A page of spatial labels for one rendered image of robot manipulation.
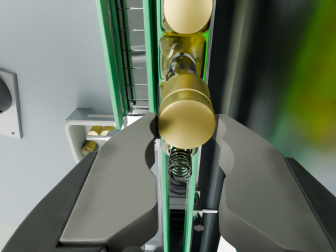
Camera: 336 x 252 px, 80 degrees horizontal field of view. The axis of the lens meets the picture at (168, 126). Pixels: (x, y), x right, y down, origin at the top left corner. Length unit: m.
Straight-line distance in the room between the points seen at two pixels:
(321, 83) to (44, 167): 0.91
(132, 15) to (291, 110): 0.33
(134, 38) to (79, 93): 0.31
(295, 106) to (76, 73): 0.57
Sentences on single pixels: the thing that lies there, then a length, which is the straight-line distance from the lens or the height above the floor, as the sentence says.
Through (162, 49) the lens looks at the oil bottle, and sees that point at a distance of 0.24.
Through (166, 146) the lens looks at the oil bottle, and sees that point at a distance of 0.29.
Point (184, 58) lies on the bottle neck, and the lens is 0.20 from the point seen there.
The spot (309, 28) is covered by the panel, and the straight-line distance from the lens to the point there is 0.26.
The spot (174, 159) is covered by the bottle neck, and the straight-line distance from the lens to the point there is 0.25.
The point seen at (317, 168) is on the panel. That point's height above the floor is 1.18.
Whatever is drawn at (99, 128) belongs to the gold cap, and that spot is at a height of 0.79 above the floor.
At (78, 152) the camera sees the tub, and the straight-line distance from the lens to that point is 0.72.
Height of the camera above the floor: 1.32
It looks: 58 degrees down
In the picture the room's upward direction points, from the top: 174 degrees counter-clockwise
